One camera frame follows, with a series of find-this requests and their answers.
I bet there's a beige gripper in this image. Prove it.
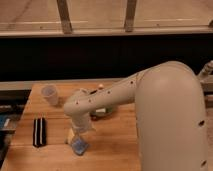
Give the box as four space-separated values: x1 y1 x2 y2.
67 115 93 145

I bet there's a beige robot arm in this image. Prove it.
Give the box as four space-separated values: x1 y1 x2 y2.
64 61 208 171

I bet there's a blue sponge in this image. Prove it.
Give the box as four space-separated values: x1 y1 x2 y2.
71 137 89 156

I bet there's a green round object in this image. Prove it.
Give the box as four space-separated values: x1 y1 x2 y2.
95 107 112 116

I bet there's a small orange white object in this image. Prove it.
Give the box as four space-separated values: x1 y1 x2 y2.
98 84 104 90

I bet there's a grey fixture at right edge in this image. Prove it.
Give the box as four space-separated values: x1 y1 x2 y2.
197 60 213 107

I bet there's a metal frame rail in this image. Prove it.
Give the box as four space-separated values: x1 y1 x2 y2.
0 0 213 37

